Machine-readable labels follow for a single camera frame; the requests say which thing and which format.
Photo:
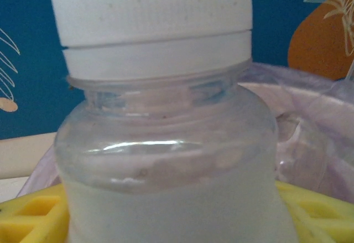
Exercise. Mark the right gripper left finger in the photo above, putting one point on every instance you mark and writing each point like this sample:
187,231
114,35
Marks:
33,221

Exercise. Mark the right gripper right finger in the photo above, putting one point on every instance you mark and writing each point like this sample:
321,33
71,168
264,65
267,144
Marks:
326,221

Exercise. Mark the clear bottle with white cap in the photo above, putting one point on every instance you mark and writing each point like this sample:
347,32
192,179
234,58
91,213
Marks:
166,143

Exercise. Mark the translucent purple round bin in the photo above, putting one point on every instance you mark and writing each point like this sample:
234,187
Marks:
304,129

